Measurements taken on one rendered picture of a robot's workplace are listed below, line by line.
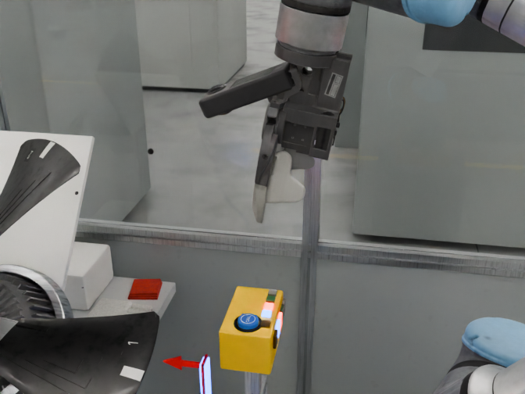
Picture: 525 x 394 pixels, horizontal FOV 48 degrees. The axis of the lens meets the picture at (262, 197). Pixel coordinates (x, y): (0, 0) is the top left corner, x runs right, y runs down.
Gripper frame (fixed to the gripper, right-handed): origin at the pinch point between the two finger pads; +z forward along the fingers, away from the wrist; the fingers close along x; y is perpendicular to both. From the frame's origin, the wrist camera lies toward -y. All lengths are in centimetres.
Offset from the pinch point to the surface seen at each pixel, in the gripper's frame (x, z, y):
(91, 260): 50, 59, -48
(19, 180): 12.3, 14.6, -42.2
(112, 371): -6.6, 30.8, -16.6
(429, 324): 65, 63, 42
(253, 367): 16.4, 46.1, 1.8
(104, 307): 42, 66, -41
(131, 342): -1.2, 29.7, -16.0
